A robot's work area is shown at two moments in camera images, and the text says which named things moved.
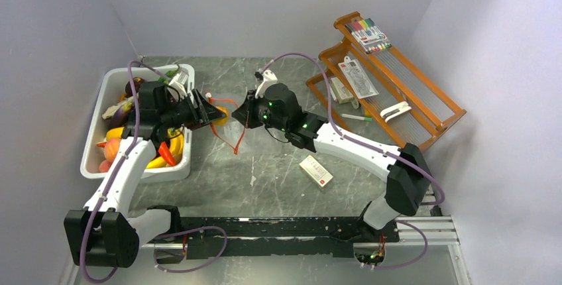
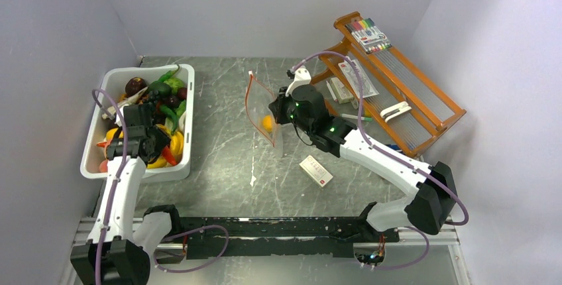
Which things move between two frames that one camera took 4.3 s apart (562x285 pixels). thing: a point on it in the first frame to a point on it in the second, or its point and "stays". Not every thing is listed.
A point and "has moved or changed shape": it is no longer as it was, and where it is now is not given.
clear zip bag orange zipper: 228,97 has moved or changed shape
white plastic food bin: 111,84 stays
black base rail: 242,236 stays
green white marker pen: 356,117 stays
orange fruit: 223,121 has moved or changed shape
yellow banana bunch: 175,146 stays
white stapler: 391,113 stays
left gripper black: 204,113 to 162,140
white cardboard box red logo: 320,175 stays
